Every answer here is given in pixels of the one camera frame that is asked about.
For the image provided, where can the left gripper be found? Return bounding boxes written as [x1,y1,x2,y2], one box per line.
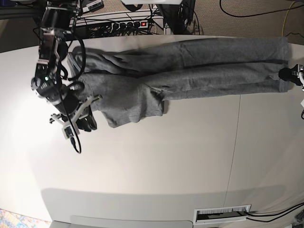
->
[278,64,304,90]

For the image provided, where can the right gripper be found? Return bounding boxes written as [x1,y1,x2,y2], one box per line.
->
[32,76,102,132]

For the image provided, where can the grey T-shirt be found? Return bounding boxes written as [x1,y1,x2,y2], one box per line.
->
[76,37,289,128]

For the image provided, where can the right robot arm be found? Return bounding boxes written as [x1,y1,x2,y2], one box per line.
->
[31,0,101,140]

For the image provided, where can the white power strip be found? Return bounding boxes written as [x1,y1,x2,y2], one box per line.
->
[90,21,151,35]

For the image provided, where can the black monitor stand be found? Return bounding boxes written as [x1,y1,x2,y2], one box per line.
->
[156,0,196,35]

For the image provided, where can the black cables at table edge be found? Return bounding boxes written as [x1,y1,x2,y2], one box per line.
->
[244,203,304,223]

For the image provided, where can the table cable grommet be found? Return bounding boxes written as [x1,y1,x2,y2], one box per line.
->
[193,204,251,225]

